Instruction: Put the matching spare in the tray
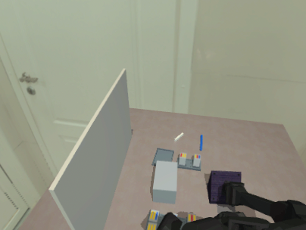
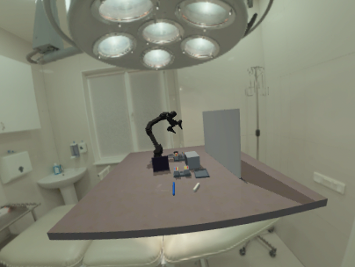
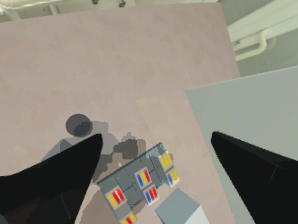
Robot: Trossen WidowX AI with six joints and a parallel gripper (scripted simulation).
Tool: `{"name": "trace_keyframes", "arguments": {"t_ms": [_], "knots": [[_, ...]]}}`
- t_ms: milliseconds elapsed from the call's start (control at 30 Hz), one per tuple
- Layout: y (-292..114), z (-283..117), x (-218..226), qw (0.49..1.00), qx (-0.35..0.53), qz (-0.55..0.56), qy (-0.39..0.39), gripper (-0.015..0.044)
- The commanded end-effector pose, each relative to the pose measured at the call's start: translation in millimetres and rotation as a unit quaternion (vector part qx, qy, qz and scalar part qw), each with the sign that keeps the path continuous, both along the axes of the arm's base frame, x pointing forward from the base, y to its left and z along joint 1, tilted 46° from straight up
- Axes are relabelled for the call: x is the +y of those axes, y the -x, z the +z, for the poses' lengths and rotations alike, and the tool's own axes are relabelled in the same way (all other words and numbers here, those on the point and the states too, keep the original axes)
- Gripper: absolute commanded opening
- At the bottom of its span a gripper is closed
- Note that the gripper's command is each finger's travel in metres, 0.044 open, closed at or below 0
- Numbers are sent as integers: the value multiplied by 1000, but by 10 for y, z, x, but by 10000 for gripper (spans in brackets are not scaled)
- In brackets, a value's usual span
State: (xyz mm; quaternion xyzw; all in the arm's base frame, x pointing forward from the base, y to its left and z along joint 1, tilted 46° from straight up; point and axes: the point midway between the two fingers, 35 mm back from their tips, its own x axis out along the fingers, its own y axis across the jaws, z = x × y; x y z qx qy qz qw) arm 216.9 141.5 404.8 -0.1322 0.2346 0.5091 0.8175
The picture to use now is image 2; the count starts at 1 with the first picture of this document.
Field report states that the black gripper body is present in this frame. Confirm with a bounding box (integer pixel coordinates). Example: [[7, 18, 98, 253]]
[[167, 119, 182, 131]]

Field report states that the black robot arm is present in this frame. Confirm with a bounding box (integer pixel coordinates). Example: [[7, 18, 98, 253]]
[[145, 111, 177, 157]]

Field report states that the grey flat panel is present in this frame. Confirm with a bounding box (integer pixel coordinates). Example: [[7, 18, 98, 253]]
[[202, 109, 242, 178]]

